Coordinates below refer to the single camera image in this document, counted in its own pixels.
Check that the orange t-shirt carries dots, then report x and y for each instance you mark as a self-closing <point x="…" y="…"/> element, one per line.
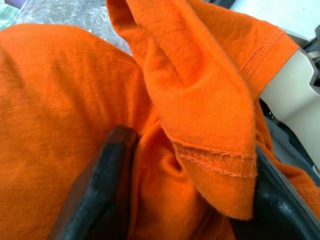
<point x="62" y="100"/>

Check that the cream top-load washing machine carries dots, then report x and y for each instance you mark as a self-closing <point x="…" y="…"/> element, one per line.
<point x="287" y="100"/>

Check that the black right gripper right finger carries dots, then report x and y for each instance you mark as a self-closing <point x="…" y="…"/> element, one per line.
<point x="275" y="207"/>

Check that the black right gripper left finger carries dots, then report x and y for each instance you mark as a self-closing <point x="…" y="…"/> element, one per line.
<point x="105" y="180"/>

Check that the clear bubble wrap sheet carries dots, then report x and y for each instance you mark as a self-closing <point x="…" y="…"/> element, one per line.
<point x="75" y="15"/>

